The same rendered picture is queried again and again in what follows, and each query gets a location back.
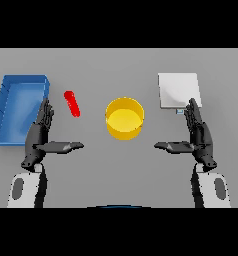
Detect blue tray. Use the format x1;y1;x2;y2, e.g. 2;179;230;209
0;74;51;147

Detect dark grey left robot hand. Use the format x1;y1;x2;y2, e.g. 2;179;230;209
20;97;85;173

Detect yellow bowl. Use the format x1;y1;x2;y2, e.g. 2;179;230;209
104;96;146;141

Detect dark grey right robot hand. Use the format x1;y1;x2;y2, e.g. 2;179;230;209
153;97;218;173

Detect pale square measuring scale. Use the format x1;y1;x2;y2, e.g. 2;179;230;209
157;72;203;115

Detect red beaker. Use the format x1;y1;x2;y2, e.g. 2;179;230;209
63;90;82;118

